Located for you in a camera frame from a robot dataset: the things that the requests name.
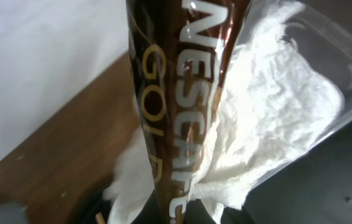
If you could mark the white crumpled paper towel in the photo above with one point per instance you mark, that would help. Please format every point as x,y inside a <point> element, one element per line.
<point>222,100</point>

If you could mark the clear plastic bin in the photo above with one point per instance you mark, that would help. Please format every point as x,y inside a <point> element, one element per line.
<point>334,56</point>

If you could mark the black rectangular tray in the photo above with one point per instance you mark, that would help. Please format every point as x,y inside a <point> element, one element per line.
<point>316,189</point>

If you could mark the brown Nescafe Gold wrapper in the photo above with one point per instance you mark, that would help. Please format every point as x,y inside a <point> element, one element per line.
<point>180,51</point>

